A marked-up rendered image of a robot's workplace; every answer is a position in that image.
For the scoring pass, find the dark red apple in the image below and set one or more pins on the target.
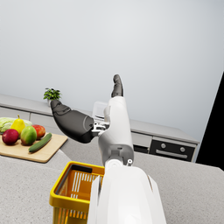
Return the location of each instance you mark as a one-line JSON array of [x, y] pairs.
[[10, 136]]

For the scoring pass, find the black built-in oven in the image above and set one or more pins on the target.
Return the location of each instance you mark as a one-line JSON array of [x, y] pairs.
[[172, 150]]

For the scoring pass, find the red tomato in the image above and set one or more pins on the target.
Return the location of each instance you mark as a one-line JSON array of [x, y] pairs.
[[39, 131]]

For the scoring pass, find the green cucumber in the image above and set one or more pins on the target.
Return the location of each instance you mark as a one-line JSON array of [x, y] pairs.
[[40, 143]]

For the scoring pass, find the grey kitchen cabinet run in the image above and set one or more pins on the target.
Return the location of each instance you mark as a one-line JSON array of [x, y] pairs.
[[163, 137]]

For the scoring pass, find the green red mango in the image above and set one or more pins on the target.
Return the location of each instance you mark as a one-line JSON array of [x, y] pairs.
[[28, 135]]

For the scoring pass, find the wooden cutting board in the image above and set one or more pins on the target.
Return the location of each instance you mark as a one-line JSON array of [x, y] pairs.
[[32, 148]]

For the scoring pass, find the yellow slatted basket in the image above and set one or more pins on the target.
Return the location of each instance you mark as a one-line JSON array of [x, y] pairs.
[[74, 189]]

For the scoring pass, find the yellow pear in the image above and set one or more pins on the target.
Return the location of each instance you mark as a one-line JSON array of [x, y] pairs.
[[18, 124]]

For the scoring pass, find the small potted plant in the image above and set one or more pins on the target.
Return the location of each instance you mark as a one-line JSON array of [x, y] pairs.
[[52, 95]]

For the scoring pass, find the pale green cabbage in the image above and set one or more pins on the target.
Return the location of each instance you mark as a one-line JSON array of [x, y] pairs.
[[6, 124]]

